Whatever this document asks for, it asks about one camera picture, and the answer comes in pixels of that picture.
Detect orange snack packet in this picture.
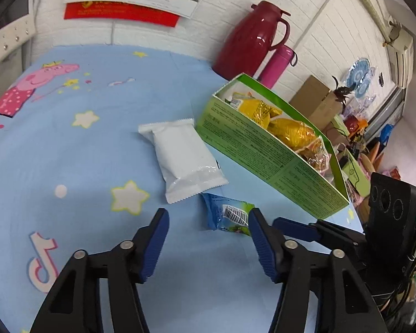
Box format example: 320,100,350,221
267,118,323,153

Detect yellow snack packet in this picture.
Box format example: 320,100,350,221
237,99,282,129

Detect green cardboard box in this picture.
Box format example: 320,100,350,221
196,74,350,219

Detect light green flat box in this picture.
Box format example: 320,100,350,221
339,149,371,198

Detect blue snack packet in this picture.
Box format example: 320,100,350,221
201,193,255,236

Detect brown cardboard box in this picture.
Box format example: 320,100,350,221
289,75,343,131

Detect dark potted plant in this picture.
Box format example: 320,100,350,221
332,76,356,105

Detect white snack packet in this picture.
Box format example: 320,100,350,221
138,119,228,204

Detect white air conditioner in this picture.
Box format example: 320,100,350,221
383,0,414,89

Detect pink thermos bottle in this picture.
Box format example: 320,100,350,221
258,45,298,89

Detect dark red thermos jug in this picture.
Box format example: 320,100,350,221
212,1,291,80

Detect blue paper wall decoration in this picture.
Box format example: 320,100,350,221
344,58,376,99

